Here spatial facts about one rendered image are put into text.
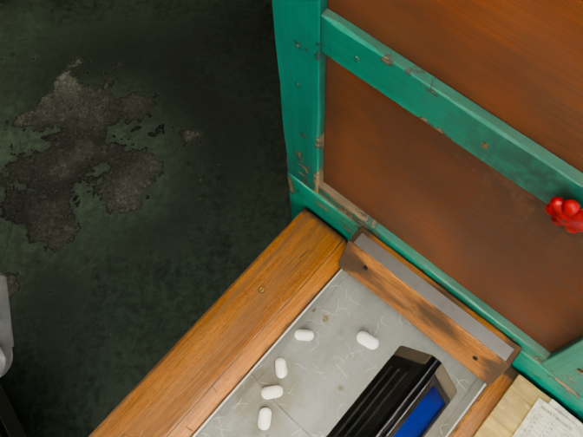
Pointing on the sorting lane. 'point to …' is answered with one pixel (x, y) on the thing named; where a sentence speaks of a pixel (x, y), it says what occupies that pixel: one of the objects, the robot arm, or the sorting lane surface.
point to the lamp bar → (400, 398)
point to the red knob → (566, 213)
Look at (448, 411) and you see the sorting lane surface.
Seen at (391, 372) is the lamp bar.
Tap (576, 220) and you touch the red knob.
